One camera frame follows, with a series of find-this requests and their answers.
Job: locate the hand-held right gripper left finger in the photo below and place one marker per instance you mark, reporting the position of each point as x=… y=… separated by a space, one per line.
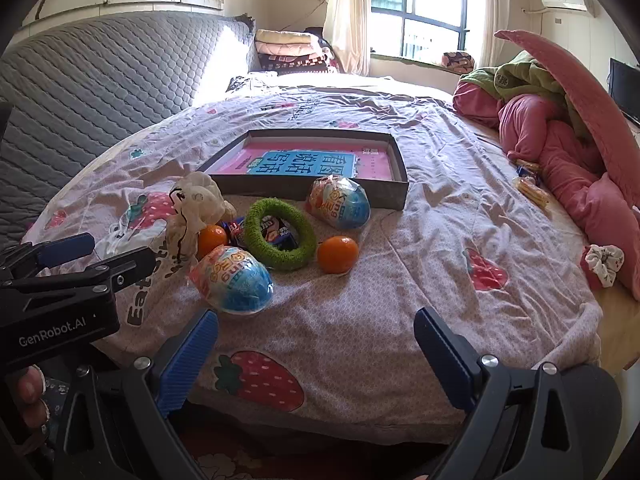
x=187 y=360

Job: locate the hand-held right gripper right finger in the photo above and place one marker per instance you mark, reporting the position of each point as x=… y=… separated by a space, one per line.
x=442 y=360

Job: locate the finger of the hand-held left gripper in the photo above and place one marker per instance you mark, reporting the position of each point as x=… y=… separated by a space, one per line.
x=125 y=266
x=65 y=251

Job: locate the orange tangerine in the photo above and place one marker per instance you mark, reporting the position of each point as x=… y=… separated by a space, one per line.
x=337 y=255
x=212 y=242

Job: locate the plastic-wrapped toy egg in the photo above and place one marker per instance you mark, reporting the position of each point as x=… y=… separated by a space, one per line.
x=337 y=202
x=232 y=280

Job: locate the blue cookie packet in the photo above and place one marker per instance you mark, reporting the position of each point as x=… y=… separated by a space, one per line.
x=274 y=232

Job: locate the grey shallow cardboard box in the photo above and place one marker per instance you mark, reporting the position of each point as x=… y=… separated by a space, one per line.
x=310 y=194

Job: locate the person's left hand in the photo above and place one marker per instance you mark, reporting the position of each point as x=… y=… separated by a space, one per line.
x=27 y=392

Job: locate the strawberry print bedsheet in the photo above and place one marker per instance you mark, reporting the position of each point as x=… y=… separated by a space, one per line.
x=400 y=310

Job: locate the dark floral cloth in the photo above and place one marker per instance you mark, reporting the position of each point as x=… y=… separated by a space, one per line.
x=235 y=460

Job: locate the grey quilted headboard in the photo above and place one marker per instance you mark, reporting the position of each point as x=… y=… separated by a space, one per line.
x=85 y=100

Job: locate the white floral scrunchie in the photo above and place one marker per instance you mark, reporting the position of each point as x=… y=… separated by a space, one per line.
x=602 y=262

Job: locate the yellow snack packet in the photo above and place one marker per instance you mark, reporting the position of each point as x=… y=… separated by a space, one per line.
x=532 y=192

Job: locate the blue snack packet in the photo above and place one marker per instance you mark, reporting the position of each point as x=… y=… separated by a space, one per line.
x=527 y=167

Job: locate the dark patterned pillow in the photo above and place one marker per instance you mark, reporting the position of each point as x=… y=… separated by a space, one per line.
x=247 y=82

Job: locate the pink quilt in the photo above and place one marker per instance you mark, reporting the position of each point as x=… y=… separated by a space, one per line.
x=560 y=160

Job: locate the dark checkered folded blanket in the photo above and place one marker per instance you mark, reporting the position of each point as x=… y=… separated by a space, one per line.
x=300 y=64

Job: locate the pink folded blanket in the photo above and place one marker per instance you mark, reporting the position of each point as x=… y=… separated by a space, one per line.
x=290 y=50

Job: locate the cream folded blanket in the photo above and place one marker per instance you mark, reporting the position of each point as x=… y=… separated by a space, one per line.
x=285 y=36

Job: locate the green garment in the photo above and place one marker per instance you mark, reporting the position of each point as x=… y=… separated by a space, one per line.
x=520 y=80

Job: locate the patterned cushion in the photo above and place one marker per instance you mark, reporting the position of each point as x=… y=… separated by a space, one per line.
x=457 y=61

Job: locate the black television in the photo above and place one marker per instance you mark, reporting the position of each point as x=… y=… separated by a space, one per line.
x=625 y=90

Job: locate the cream curtain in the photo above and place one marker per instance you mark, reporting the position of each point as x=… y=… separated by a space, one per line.
x=345 y=15
x=495 y=10

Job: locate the dark framed window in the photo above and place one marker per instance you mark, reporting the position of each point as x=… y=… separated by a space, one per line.
x=430 y=5

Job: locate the white air conditioner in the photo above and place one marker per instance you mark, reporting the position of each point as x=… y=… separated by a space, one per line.
x=565 y=1

